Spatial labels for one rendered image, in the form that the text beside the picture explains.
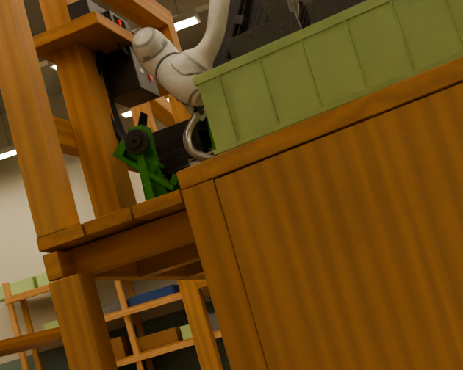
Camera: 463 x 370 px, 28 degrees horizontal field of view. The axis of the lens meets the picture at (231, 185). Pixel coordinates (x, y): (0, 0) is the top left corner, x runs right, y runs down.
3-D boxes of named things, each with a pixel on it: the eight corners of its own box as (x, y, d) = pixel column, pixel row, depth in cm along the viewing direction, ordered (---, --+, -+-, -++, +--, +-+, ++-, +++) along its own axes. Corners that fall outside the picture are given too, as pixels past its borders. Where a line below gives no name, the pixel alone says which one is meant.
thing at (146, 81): (162, 96, 312) (150, 56, 314) (142, 86, 296) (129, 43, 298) (129, 109, 315) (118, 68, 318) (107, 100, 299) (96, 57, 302)
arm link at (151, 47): (141, 68, 276) (165, 92, 269) (118, 39, 263) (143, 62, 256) (167, 44, 277) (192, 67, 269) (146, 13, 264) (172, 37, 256)
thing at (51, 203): (238, 245, 379) (176, 30, 397) (66, 227, 238) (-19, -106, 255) (217, 252, 381) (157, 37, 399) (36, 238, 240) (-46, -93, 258)
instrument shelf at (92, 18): (200, 82, 359) (197, 73, 360) (98, 22, 274) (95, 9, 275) (142, 103, 366) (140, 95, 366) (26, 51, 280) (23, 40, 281)
